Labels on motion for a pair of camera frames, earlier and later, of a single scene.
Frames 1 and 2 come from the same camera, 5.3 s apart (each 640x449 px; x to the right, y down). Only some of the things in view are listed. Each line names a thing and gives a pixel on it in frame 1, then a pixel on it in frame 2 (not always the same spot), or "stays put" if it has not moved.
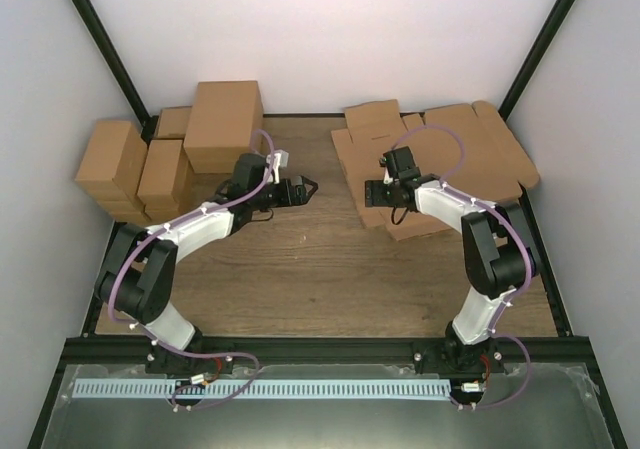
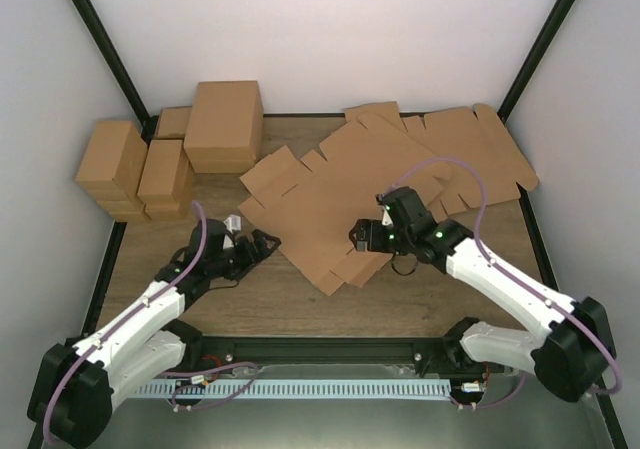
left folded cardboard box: (110, 169) stays put
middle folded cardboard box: (166, 184) stays put
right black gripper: (374, 196) to (374, 244)
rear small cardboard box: (172, 123) stays put
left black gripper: (288, 200) to (251, 257)
